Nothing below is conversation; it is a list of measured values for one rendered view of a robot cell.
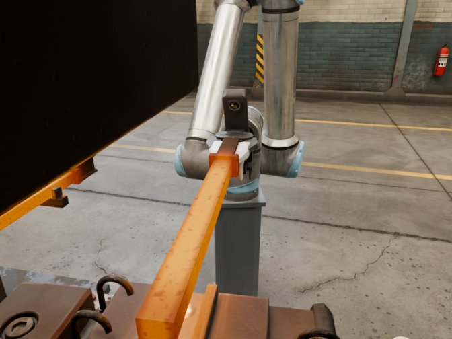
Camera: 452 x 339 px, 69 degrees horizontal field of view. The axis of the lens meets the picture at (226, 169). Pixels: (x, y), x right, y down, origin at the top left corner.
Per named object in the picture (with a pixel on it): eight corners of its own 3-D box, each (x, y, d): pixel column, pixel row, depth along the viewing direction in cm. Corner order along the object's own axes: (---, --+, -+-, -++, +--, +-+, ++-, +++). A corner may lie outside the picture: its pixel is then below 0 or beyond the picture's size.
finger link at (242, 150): (247, 192, 54) (249, 171, 63) (248, 157, 52) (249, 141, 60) (228, 192, 54) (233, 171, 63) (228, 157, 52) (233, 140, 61)
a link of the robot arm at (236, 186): (224, 179, 96) (225, 138, 92) (264, 185, 92) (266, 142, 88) (212, 192, 88) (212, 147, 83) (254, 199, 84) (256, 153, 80)
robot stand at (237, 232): (212, 284, 177) (210, 181, 155) (253, 282, 179) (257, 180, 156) (214, 317, 157) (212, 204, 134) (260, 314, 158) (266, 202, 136)
